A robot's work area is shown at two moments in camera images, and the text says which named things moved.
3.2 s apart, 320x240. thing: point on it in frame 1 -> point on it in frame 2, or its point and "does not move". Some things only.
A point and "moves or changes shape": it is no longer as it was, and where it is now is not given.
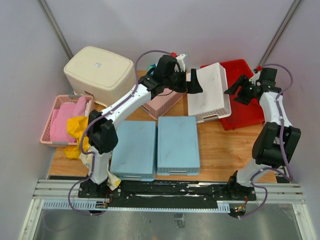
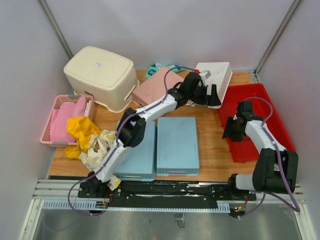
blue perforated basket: [134, 158] does not move
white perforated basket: [212, 103] moves or changes shape
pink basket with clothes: [56, 132] does not move
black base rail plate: [166, 194] does not move
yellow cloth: [76, 125] does not move
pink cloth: [59, 131] does not move
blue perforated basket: [178, 152] does not move
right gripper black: [243, 81] -> [228, 132]
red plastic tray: [242, 115] moves or changes shape
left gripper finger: [194, 86] -> [213, 99]
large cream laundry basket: [106, 75] does not move
